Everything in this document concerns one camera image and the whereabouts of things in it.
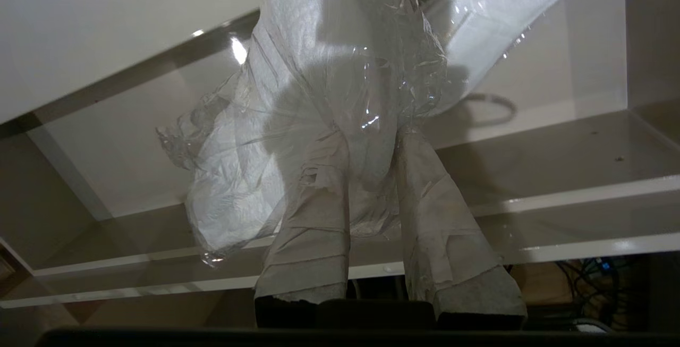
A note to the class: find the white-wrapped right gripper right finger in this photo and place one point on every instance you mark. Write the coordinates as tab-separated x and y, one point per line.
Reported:
446	251

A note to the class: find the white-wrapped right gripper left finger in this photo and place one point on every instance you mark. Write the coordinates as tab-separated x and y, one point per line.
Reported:
313	240

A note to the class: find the white disposable slipper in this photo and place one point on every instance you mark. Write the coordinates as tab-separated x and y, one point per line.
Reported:
234	203
345	28

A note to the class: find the glossy white drawer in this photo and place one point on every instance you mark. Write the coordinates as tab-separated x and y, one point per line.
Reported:
531	145

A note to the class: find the glossy white cabinet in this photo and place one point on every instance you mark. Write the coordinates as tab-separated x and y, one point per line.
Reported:
106	28

